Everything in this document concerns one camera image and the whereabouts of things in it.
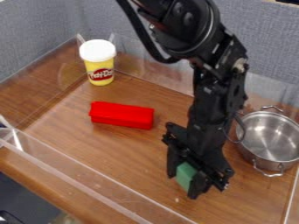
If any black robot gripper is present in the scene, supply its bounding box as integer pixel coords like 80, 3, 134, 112
163, 122, 235, 200

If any green foam cube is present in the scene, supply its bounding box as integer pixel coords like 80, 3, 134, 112
175, 162, 196, 191

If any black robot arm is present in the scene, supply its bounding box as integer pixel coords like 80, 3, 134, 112
116, 0, 248, 199

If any stainless steel pot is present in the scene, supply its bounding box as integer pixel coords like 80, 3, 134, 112
236, 105, 299, 178

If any red rectangular block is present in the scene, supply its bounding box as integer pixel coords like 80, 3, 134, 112
88, 101, 155, 130

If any clear acrylic table barrier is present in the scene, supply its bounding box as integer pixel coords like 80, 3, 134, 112
0, 36, 299, 224

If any yellow Play-Doh can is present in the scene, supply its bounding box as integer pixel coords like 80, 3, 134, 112
79, 39, 118, 86

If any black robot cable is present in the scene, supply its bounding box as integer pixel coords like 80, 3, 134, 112
223, 112, 248, 144

